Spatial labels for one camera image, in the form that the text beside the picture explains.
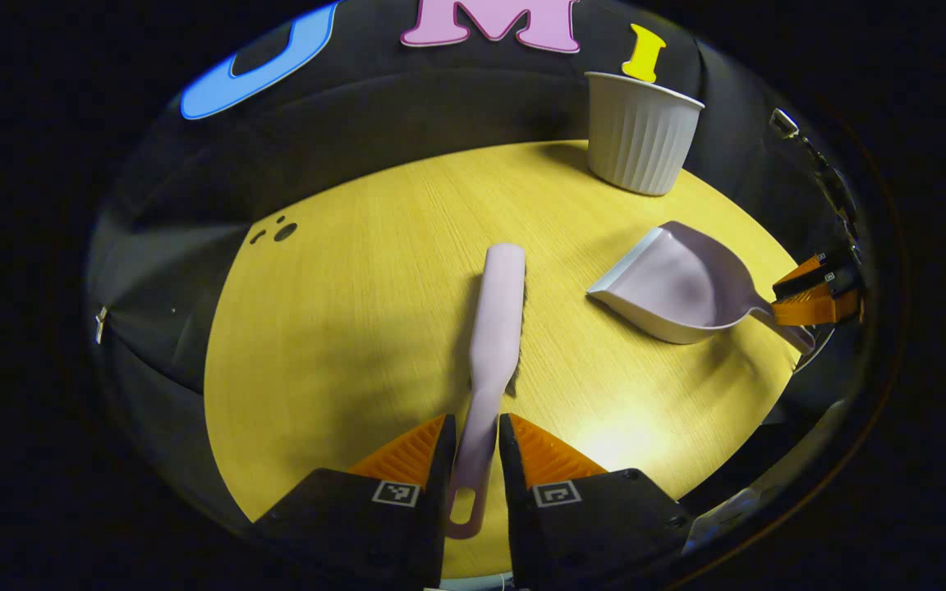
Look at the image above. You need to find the small pink broom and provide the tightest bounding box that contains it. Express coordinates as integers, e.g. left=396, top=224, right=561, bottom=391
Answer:
left=444, top=243, right=528, bottom=540

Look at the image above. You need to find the pink dustpan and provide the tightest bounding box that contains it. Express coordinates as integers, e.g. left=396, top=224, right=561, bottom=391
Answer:
left=586, top=220, right=816, bottom=355

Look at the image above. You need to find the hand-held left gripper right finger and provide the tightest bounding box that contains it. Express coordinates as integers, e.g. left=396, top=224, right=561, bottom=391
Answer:
left=498, top=413, right=696, bottom=591

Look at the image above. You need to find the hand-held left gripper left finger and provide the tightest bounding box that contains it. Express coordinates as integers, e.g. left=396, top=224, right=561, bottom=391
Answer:
left=253, top=413, right=457, bottom=591

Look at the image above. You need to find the white ribbed garbage bin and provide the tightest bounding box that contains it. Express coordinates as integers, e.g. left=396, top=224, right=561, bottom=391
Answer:
left=584, top=71, right=705, bottom=196

